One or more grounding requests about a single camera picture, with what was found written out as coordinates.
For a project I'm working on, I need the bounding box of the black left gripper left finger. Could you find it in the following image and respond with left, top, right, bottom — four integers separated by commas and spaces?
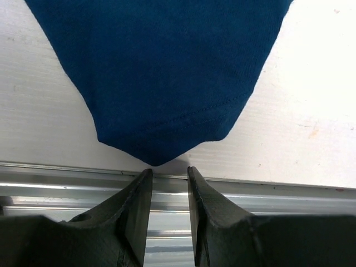
60, 169, 153, 266

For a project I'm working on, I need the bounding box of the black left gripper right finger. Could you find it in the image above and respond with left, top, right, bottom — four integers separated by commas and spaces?
187, 167, 259, 266

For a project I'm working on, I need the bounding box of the dark blue t shirt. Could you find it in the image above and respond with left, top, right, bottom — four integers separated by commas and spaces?
27, 0, 291, 166

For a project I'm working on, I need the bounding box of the aluminium front rail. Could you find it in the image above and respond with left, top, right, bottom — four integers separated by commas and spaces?
1, 163, 355, 266

